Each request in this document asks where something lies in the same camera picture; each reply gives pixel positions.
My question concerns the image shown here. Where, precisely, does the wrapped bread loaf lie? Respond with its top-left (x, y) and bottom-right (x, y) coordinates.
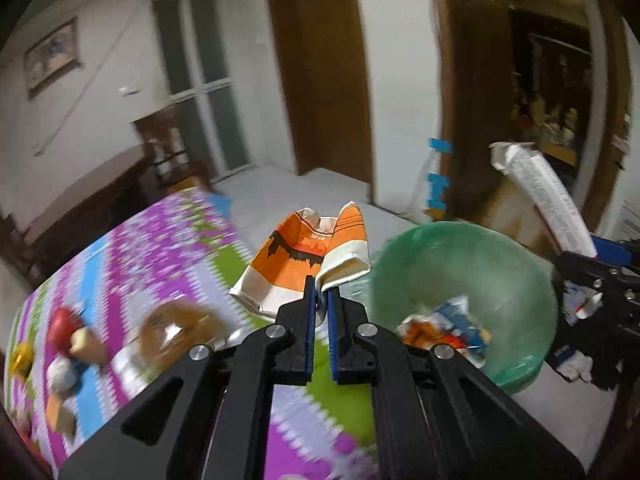
top-left (136, 300), bottom-right (236, 376)

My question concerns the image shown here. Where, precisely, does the round wooden dining table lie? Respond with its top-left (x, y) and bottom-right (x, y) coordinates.
top-left (20, 142), bottom-right (156, 261)

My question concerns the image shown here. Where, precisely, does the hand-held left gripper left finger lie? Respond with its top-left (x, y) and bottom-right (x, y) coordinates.
top-left (60, 274), bottom-right (318, 480)

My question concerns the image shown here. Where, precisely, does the green lined trash bin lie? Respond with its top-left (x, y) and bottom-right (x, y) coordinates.
top-left (371, 221), bottom-right (560, 396)

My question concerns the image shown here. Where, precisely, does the thin wall cable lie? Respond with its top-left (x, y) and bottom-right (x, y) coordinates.
top-left (32, 5), bottom-right (151, 156)

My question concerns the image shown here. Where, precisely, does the blue white small box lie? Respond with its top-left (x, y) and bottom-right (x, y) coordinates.
top-left (432, 296), bottom-right (493, 368)

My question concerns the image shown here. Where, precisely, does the dark clothing pile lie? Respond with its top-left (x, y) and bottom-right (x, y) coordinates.
top-left (545, 280), bottom-right (631, 391)

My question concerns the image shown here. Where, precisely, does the white printed paper wrapper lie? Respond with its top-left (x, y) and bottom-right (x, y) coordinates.
top-left (489, 141), bottom-right (598, 261)

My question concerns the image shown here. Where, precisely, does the wooden dining chair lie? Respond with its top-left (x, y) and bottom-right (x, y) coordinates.
top-left (131, 105), bottom-right (211, 196)
top-left (0, 210), bottom-right (46, 291)

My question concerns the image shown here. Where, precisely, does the closed wooden door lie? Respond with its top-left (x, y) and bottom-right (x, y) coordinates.
top-left (260, 0), bottom-right (375, 206)

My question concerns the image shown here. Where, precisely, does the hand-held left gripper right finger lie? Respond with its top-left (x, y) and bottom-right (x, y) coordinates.
top-left (327, 285), bottom-right (586, 480)

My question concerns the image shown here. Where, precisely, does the frosted glass double door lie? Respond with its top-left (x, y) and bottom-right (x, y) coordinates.
top-left (151, 0), bottom-right (251, 176)

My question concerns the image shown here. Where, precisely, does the beige block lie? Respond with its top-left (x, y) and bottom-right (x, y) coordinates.
top-left (46, 395), bottom-right (78, 436)
top-left (69, 327), bottom-right (110, 368)

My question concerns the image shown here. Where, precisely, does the framed elephant picture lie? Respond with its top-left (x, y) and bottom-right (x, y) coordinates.
top-left (24, 17), bottom-right (81, 100)

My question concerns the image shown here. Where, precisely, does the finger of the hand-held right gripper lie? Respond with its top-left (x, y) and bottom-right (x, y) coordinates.
top-left (554, 251), bottom-right (640, 306)
top-left (590, 235), bottom-right (640, 267)

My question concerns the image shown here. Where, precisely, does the wooden doorway frame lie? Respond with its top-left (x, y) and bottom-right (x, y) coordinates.
top-left (425, 0), bottom-right (631, 241)

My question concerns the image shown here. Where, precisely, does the red apple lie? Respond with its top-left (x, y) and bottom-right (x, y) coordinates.
top-left (47, 307), bottom-right (86, 356)

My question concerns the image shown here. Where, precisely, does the floral purple tablecloth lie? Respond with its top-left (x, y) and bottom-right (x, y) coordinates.
top-left (2, 187), bottom-right (386, 480)

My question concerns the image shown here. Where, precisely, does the yellow wrapper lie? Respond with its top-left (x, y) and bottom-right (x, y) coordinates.
top-left (10, 342), bottom-right (36, 378)

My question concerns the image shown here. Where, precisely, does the orange white carton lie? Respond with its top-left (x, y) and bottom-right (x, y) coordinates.
top-left (229, 201), bottom-right (372, 318)

